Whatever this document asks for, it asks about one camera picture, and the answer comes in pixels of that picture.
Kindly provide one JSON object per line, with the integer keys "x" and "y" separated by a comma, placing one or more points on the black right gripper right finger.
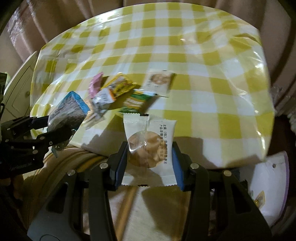
{"x": 194, "y": 178}

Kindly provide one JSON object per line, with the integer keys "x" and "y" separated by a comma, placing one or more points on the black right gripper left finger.
{"x": 106, "y": 176}

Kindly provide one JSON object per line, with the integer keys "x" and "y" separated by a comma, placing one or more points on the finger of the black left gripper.
{"x": 26, "y": 123}
{"x": 52, "y": 138}

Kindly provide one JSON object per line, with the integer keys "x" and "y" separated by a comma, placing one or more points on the blue grey snack packet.
{"x": 71, "y": 112}

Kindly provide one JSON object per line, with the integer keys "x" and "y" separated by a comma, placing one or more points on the white biscuit packet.
{"x": 150, "y": 150}
{"x": 158, "y": 81}

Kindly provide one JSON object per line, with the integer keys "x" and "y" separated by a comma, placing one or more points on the white orange small packet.
{"x": 102, "y": 100}

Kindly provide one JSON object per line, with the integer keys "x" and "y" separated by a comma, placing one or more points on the pink candy packet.
{"x": 95, "y": 85}

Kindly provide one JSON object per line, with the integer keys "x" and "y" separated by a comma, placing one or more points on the yellow dried tofu packet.
{"x": 119, "y": 85}

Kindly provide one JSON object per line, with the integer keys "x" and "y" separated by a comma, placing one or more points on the green white snack packet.
{"x": 138, "y": 102}

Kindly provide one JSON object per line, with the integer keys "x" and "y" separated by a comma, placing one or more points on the beige clear snack packet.
{"x": 93, "y": 116}

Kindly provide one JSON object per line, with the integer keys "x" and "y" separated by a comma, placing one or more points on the white cabinet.
{"x": 17, "y": 92}

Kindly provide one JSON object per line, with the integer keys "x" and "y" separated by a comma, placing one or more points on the brown sofa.
{"x": 29, "y": 25}

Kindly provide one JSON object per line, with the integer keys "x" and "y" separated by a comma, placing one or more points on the yellow checkered tablecloth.
{"x": 219, "y": 96}

